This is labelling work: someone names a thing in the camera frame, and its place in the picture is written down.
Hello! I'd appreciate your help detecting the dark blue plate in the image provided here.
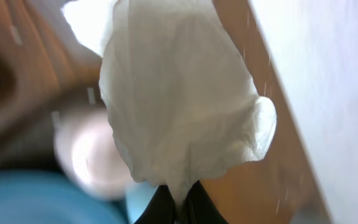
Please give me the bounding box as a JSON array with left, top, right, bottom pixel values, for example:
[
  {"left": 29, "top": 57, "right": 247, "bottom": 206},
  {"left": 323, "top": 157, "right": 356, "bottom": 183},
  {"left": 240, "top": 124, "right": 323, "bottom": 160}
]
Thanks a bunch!
[{"left": 0, "top": 170, "right": 126, "bottom": 224}]

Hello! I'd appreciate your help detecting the white napkin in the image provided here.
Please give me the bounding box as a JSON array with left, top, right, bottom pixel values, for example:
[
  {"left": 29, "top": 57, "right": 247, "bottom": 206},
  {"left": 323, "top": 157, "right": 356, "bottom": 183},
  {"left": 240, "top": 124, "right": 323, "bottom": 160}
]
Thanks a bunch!
[{"left": 61, "top": 0, "right": 277, "bottom": 205}]

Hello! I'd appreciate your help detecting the white plastic cup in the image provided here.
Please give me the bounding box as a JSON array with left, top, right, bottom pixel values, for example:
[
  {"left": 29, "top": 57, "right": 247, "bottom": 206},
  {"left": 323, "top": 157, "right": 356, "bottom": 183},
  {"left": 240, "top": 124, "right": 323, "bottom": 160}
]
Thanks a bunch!
[{"left": 53, "top": 109, "right": 134, "bottom": 200}]

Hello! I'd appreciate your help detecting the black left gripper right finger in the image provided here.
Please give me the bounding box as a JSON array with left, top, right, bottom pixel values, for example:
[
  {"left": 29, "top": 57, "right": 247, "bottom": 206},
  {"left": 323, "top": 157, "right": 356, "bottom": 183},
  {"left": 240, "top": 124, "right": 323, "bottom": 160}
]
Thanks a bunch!
[{"left": 185, "top": 181, "right": 228, "bottom": 224}]

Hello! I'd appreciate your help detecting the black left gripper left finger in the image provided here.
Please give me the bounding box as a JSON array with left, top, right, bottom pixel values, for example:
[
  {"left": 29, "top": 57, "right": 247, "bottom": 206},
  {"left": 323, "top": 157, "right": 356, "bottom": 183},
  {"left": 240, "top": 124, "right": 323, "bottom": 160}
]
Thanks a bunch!
[{"left": 135, "top": 185, "right": 175, "bottom": 224}]

